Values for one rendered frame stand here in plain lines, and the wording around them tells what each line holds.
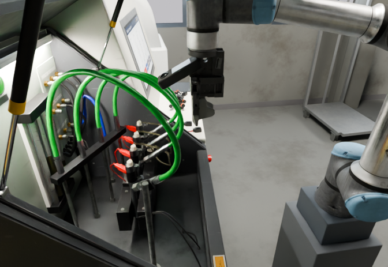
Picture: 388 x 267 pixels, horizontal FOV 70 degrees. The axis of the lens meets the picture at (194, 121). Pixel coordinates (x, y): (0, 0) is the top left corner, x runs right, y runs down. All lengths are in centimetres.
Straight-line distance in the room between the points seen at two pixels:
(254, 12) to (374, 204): 57
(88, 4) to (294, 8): 65
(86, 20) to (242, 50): 263
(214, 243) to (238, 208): 144
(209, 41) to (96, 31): 52
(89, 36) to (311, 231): 104
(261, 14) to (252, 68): 298
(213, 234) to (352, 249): 50
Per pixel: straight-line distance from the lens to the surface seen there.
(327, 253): 110
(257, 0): 63
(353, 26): 81
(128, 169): 83
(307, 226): 115
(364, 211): 89
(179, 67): 68
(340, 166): 97
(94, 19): 106
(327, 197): 106
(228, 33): 340
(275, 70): 373
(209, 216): 90
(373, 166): 84
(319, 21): 79
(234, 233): 211
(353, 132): 335
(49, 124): 81
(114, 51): 106
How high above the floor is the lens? 162
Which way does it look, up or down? 29 degrees down
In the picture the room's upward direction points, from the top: straight up
